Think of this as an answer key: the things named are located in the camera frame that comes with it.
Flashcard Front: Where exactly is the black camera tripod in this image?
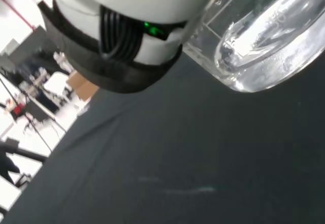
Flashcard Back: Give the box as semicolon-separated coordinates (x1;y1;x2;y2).
0;75;67;156

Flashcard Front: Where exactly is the brown cardboard box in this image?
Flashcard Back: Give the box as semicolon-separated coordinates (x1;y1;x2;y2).
66;71;100;102

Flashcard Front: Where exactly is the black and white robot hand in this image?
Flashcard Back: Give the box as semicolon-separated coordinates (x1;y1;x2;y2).
37;0;219;94

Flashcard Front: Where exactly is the black bench cloth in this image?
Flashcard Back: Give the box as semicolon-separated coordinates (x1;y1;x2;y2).
0;48;325;224

